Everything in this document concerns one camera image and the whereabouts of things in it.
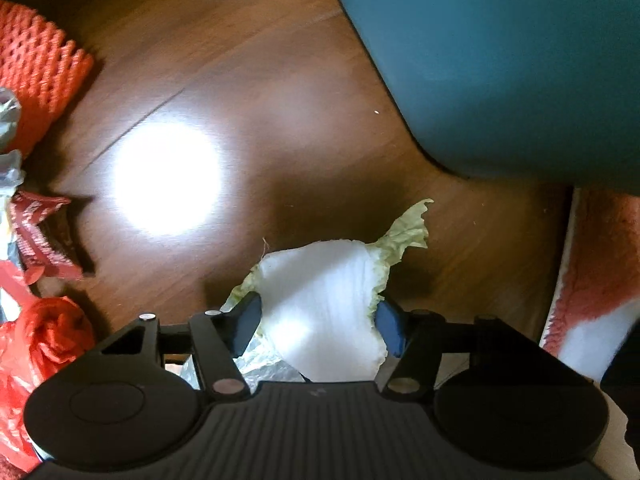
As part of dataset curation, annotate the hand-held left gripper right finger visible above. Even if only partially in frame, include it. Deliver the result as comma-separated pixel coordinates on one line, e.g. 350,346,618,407
372,299,543,405

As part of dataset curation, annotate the red plastic bag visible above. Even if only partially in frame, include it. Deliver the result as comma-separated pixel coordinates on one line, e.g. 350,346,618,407
0,260,96,473

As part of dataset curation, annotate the crumpled clear plastic bag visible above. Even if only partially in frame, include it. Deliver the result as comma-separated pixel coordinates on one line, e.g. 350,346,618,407
0,87,26,241

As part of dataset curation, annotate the clear plastic film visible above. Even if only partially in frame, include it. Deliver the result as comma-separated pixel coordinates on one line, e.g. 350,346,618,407
165,332,306,391

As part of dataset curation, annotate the orange foam fruit net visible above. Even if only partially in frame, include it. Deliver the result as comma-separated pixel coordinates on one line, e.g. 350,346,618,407
0,0,96,156

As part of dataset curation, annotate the teal plastic trash bin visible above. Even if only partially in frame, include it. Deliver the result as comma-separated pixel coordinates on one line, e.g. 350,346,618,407
327,0,640,183

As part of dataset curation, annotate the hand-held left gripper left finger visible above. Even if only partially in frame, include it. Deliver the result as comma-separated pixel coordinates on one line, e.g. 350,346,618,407
102,292,263,403

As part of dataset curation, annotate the person's dark trouser leg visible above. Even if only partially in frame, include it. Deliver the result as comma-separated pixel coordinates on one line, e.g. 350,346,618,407
600,330,640,456

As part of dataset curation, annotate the dark red snack wrapper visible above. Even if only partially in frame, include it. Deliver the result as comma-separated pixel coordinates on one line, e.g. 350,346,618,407
10,191,98,281

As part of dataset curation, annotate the napa cabbage leaf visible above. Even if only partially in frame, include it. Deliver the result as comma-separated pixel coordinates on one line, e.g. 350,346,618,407
220,199,435,383

